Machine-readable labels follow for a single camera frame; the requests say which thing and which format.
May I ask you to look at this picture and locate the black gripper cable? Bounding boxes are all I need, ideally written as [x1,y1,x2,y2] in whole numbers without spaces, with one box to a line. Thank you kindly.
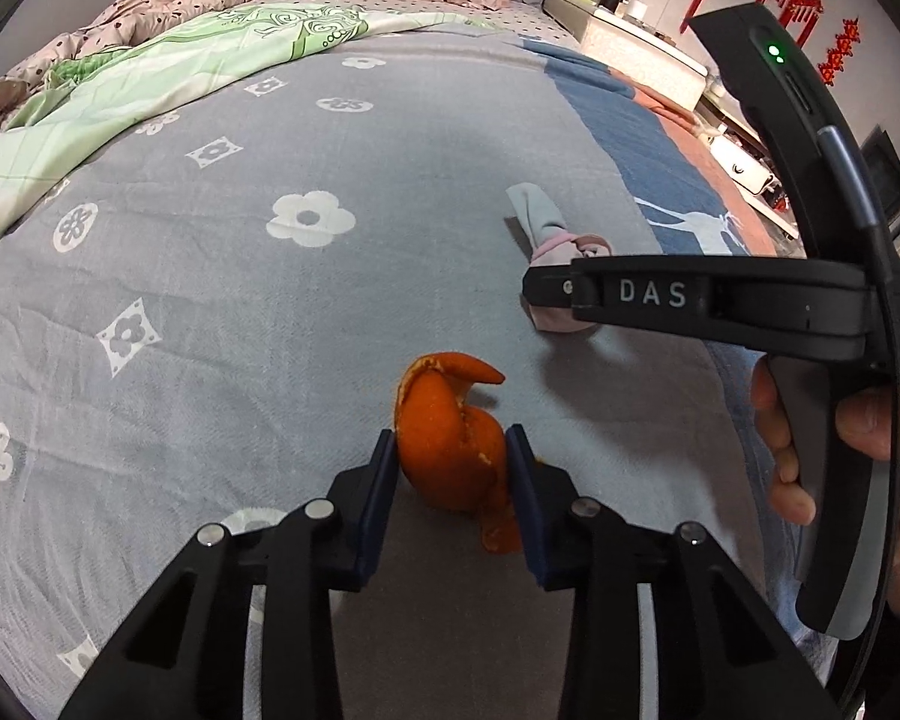
[816,126,900,720]

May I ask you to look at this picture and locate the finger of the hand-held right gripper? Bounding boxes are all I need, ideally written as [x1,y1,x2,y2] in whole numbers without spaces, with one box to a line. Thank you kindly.
[521,259,575,310]

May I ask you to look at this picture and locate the white television stand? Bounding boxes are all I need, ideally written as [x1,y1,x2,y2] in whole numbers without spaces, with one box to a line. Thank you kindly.
[701,86,803,237]

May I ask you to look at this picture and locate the black television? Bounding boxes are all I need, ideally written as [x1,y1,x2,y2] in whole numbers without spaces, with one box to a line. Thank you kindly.
[859,124,900,222]

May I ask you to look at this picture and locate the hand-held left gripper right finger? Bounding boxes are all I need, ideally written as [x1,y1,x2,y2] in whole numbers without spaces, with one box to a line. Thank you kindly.
[505,424,842,720]

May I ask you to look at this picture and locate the green patterned quilt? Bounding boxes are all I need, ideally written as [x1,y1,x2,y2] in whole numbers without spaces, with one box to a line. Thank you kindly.
[0,4,391,260]

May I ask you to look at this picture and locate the pink grey sock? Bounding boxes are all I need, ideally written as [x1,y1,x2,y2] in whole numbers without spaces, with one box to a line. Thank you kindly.
[505,184,616,337]

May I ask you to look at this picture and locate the white bedside cabinet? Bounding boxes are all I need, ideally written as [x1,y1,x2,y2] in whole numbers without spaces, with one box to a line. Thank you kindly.
[544,0,710,117]

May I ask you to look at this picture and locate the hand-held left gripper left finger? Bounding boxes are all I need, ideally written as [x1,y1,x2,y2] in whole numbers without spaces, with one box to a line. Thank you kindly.
[58,429,400,720]

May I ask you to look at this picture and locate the orange peel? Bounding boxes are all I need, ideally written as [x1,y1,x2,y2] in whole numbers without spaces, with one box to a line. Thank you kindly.
[396,351,518,556]

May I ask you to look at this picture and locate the person's right hand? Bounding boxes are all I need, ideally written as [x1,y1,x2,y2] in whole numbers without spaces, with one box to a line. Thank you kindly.
[750,356,900,616]

